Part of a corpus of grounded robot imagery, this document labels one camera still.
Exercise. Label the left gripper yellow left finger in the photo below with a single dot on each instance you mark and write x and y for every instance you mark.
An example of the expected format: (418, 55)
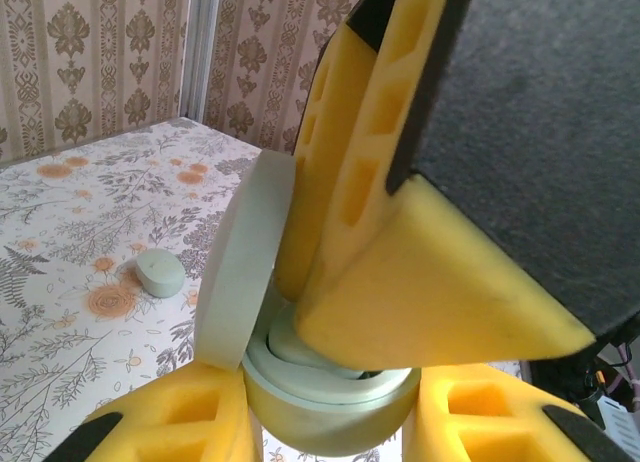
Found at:
(210, 442)

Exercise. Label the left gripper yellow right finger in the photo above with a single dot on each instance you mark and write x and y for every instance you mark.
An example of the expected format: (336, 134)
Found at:
(430, 432)

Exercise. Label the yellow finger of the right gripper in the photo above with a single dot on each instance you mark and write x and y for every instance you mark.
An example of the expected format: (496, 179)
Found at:
(325, 157)
(450, 282)

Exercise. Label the mint green earbud charging case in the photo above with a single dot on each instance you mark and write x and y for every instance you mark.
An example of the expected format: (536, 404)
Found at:
(160, 277)
(325, 427)

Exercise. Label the aluminium corner post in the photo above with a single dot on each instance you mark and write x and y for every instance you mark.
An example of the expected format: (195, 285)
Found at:
(200, 52)

